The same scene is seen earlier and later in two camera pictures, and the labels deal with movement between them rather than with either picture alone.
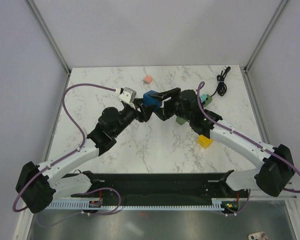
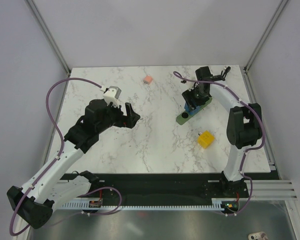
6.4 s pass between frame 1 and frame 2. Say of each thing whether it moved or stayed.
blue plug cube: moved
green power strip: stayed
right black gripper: moved
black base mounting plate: stayed
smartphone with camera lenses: stayed
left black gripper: moved
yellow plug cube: stayed
